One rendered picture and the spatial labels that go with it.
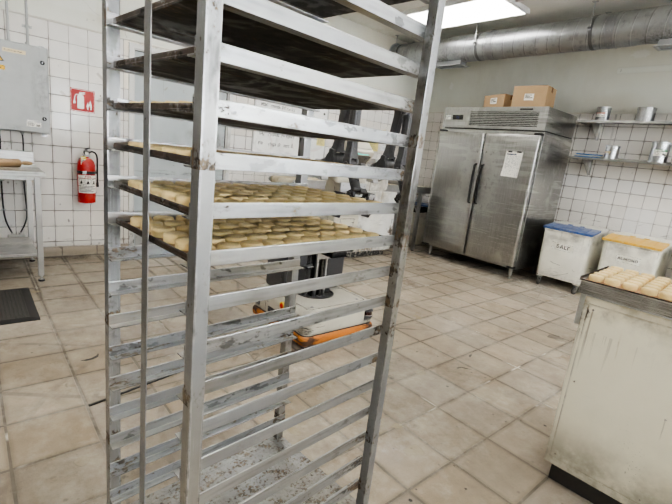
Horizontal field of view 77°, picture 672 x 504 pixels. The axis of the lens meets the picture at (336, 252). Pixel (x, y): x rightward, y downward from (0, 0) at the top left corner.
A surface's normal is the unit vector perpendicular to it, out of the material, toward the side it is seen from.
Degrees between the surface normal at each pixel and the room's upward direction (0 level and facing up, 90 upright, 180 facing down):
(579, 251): 92
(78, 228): 90
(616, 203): 90
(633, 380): 90
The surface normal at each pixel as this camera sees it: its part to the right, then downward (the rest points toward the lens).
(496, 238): -0.76, 0.06
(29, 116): 0.64, 0.24
